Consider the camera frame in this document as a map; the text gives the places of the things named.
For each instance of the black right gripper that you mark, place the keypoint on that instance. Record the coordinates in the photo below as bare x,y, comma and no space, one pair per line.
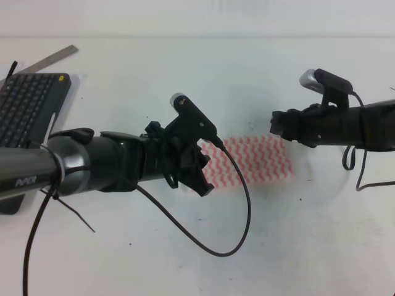
319,126

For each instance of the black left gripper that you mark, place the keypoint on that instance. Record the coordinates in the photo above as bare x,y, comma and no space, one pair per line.
166,158

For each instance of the pink white wavy towel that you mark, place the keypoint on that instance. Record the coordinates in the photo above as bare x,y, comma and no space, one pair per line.
261,159

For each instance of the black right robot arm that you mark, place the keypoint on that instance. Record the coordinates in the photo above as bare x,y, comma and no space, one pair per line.
370,127

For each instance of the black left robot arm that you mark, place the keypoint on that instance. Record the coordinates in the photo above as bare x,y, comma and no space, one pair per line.
77,161

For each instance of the black zip tie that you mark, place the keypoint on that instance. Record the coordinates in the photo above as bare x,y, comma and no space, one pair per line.
53,237

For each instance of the black keyboard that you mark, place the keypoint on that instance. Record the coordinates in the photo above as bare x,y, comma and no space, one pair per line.
30,104

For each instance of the metal ruler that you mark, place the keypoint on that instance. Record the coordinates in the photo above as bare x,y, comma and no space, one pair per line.
40,67

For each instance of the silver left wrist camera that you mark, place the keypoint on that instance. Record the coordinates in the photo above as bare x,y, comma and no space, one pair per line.
191,124

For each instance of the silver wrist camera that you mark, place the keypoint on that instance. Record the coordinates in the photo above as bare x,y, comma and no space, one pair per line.
191,124
334,89

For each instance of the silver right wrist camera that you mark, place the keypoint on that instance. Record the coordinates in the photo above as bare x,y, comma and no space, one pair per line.
334,89

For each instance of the black cable tie end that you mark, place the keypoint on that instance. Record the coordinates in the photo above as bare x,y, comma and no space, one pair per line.
11,70

